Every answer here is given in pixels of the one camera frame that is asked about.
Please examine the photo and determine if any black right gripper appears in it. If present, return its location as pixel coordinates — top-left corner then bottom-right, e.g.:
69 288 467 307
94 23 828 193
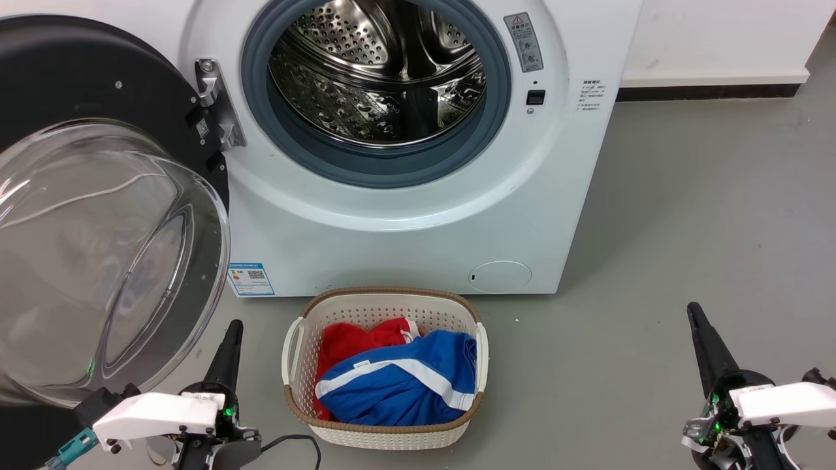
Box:
682 302 836 470

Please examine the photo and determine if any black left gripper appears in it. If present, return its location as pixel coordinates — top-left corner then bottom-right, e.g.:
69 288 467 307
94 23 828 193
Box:
172 319 262 470

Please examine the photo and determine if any black round glass washer door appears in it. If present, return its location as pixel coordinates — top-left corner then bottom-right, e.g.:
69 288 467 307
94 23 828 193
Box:
0 14 233 470

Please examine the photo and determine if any white front-load washing machine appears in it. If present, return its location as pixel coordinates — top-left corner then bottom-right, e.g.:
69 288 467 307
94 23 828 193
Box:
176 0 645 298

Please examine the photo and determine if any metal door hinge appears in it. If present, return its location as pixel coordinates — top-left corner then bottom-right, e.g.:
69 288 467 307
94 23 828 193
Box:
194 58 248 151

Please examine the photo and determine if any blue energy label sticker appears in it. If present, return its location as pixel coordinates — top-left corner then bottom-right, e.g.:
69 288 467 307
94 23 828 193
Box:
227 262 276 298

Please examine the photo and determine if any red garment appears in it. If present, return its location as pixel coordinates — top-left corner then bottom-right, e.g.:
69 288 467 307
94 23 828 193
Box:
315 317 423 422

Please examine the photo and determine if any blue garment with white stripe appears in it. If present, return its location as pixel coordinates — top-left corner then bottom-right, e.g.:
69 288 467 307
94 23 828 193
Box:
315 330 478 427

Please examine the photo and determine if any cream perforated laundry basket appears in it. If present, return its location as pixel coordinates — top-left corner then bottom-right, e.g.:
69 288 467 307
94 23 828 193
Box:
281 287 490 451

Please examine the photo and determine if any round white filter cover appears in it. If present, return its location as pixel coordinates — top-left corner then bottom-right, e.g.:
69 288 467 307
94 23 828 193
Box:
468 260 533 294

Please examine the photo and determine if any small printed text label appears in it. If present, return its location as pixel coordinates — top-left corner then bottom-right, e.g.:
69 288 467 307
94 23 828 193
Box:
577 79 609 112

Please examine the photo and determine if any steel perforated washer drum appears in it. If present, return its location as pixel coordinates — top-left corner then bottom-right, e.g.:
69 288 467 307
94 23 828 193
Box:
268 0 488 148

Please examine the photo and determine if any grey warning sticker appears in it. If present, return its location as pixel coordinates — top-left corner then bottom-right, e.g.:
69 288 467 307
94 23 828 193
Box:
503 12 545 74

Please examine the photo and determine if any thin black cable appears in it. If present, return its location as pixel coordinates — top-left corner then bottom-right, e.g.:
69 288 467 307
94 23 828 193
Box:
260 433 323 470

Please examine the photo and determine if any teal cable connector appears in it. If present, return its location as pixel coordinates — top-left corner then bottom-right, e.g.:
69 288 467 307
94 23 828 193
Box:
44 429 99 470

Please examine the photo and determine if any black wall baseboard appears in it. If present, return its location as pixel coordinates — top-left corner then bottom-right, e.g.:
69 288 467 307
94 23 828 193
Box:
617 83 801 102

